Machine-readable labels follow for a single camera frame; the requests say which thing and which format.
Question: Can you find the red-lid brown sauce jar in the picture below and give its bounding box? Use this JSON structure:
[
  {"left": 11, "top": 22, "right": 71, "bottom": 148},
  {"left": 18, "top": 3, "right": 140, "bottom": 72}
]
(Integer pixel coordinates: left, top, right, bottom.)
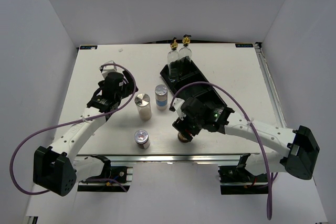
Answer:
[{"left": 177, "top": 132, "right": 193, "bottom": 143}]

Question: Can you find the silver-lid white powder jar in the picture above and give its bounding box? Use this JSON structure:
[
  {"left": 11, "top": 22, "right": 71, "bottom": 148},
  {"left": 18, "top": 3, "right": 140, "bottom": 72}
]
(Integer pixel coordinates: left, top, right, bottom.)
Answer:
[{"left": 134, "top": 93, "right": 152, "bottom": 121}]

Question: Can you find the blue-label spice shaker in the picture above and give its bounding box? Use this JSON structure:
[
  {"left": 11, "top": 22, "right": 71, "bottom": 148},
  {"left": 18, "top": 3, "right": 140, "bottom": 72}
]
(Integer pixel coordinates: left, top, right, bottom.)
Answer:
[{"left": 154, "top": 84, "right": 168, "bottom": 110}]

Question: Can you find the silver-lid dark spice jar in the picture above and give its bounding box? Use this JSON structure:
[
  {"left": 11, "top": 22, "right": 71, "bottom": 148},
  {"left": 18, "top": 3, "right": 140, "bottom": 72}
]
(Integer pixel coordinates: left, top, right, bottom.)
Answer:
[{"left": 134, "top": 130, "right": 150, "bottom": 149}]

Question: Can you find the dark sauce glass bottle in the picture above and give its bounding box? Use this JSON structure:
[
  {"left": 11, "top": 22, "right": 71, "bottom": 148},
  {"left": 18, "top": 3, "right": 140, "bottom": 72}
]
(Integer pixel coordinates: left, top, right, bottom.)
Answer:
[{"left": 179, "top": 35, "right": 192, "bottom": 76}]

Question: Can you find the clear glass oil bottle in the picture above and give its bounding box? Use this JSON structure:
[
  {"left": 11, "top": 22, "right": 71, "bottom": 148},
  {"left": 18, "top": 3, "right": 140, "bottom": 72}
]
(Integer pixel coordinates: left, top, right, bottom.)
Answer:
[{"left": 167, "top": 37, "right": 179, "bottom": 82}]

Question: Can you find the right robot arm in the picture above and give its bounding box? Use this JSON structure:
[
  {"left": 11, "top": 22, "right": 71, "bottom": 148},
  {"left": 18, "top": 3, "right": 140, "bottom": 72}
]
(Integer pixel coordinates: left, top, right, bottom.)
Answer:
[{"left": 170, "top": 97, "right": 320, "bottom": 182}]

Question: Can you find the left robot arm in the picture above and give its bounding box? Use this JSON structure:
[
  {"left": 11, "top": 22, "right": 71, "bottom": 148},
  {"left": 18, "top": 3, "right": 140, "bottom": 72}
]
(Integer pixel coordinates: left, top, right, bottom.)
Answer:
[{"left": 33, "top": 70, "right": 138, "bottom": 196}]

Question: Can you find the black three-compartment tray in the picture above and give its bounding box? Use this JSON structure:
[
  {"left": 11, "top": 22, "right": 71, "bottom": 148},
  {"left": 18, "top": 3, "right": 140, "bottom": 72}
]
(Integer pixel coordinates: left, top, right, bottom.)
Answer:
[{"left": 160, "top": 62, "right": 234, "bottom": 124}]

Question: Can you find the left blue table sticker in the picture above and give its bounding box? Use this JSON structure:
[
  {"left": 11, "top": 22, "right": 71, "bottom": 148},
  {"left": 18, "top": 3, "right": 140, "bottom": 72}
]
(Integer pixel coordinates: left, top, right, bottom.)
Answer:
[{"left": 79, "top": 45, "right": 98, "bottom": 50}]

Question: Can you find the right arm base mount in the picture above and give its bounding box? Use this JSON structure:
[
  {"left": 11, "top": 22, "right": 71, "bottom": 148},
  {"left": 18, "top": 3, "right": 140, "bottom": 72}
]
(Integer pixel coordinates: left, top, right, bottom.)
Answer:
[{"left": 218, "top": 154, "right": 268, "bottom": 195}]

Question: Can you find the aluminium table side rail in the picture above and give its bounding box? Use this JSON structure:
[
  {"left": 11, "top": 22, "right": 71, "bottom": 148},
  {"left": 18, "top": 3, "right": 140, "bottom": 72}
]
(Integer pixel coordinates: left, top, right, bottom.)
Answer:
[{"left": 254, "top": 42, "right": 287, "bottom": 127}]

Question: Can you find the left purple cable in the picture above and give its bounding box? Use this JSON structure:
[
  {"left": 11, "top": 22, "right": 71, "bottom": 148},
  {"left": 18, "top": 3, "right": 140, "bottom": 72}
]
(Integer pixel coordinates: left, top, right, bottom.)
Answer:
[{"left": 9, "top": 63, "right": 137, "bottom": 195}]

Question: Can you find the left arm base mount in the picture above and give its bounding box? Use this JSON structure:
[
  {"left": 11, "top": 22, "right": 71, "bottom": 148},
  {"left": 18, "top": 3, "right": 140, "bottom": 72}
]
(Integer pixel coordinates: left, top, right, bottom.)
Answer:
[{"left": 73, "top": 155, "right": 133, "bottom": 193}]

